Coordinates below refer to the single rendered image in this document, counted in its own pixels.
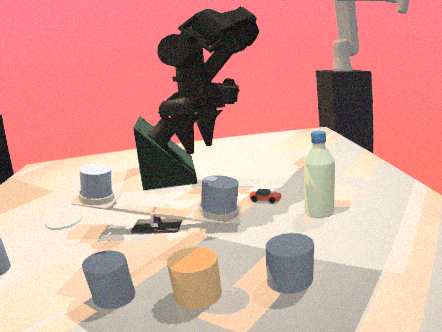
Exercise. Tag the red toy car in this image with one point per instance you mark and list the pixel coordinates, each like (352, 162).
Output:
(264, 195)

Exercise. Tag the tan cylinder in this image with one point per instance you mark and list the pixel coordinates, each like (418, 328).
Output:
(194, 276)

